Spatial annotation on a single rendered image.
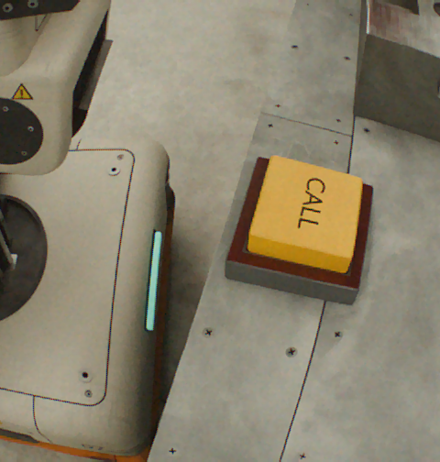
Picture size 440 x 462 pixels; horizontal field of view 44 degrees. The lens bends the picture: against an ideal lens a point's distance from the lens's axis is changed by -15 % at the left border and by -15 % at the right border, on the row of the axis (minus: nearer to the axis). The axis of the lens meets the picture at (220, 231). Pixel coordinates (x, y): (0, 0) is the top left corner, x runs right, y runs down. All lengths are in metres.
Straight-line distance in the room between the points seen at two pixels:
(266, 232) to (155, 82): 1.37
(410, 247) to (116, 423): 0.59
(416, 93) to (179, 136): 1.14
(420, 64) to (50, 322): 0.73
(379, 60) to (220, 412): 0.26
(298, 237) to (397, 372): 0.11
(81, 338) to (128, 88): 0.92
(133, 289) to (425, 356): 0.68
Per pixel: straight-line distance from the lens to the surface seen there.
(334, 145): 0.43
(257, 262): 0.34
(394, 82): 0.43
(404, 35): 0.42
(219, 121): 1.56
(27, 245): 1.05
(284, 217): 0.34
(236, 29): 1.90
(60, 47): 0.55
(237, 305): 0.35
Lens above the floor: 1.11
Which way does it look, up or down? 56 degrees down
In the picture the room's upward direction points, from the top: 1 degrees clockwise
